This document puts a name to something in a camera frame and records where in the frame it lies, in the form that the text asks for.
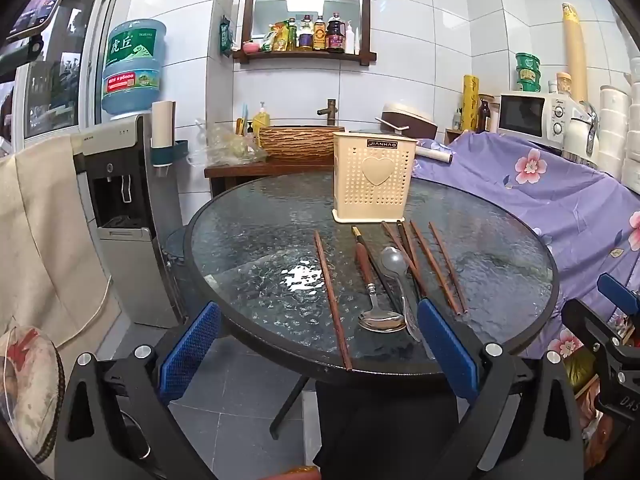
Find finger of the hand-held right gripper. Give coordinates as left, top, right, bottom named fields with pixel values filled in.
left=561, top=299, right=628, bottom=346
left=597, top=273, right=640, bottom=317

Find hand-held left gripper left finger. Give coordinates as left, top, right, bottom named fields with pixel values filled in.
left=54, top=301, right=222, bottom=480

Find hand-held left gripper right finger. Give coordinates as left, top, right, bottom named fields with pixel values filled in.
left=416, top=298, right=586, bottom=480

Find metal spoon with brown handle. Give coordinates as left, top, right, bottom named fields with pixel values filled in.
left=355, top=244, right=407, bottom=333

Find plain silver spoon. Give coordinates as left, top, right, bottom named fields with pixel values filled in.
left=380, top=246, right=423, bottom=343

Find black chopstick with gold end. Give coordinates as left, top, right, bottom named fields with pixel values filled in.
left=351, top=226, right=403, bottom=313

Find cream perforated utensil holder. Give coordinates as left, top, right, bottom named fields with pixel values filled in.
left=332, top=131, right=418, bottom=224

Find colourful bag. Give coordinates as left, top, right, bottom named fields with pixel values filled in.
left=562, top=340, right=608, bottom=461

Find purple floral cloth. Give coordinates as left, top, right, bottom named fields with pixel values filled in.
left=412, top=130, right=640, bottom=376

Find grey water dispenser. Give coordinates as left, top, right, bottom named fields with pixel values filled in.
left=70, top=115, right=183, bottom=331

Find white electric kettle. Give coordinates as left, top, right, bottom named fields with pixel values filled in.
left=565, top=102, right=601, bottom=168

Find stacks of white containers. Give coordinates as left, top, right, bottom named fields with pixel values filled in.
left=597, top=57, right=640, bottom=196

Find round patterned cushion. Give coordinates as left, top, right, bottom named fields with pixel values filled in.
left=0, top=327, right=66, bottom=463

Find dark wooden side table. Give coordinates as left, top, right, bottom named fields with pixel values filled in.
left=204, top=160, right=336, bottom=198

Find beige cloth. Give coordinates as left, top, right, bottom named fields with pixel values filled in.
left=0, top=135, right=121, bottom=348

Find white microwave oven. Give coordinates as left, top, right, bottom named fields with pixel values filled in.
left=497, top=91, right=581, bottom=148

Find white paper roll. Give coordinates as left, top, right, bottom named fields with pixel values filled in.
left=415, top=146, right=454, bottom=163

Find teal cup holder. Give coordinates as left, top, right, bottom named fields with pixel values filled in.
left=150, top=141, right=190, bottom=168

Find clear plastic bag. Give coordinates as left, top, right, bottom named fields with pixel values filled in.
left=187, top=120, right=268, bottom=167

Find white paper cup stack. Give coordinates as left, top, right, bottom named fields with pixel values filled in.
left=151, top=101, right=176, bottom=153

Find woven wicker basin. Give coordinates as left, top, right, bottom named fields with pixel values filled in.
left=257, top=125, right=351, bottom=163

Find stack of green bowls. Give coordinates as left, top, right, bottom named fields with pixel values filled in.
left=515, top=52, right=543, bottom=93

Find brown and cream rice cooker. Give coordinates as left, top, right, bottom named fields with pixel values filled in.
left=375, top=102, right=437, bottom=139

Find yellow wrap roll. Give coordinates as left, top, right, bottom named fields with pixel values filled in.
left=462, top=75, right=481, bottom=132

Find yellow soap dispenser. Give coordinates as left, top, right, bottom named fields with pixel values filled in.
left=252, top=101, right=272, bottom=136

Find bamboo style faucet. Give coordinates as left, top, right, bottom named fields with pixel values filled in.
left=316, top=99, right=338, bottom=128

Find blue water jug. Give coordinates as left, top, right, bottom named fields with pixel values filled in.
left=101, top=19, right=167, bottom=120

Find window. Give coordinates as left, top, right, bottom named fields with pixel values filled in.
left=15, top=0, right=108, bottom=141

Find green hanging packet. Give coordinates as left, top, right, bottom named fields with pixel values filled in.
left=218, top=16, right=233, bottom=58

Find row of condiment bottles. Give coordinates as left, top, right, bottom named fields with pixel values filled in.
left=262, top=12, right=347, bottom=54

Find white cable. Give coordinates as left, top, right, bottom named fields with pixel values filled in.
left=55, top=272, right=113, bottom=348

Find dark wooden wall shelf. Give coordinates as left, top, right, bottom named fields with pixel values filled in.
left=232, top=0, right=377, bottom=67

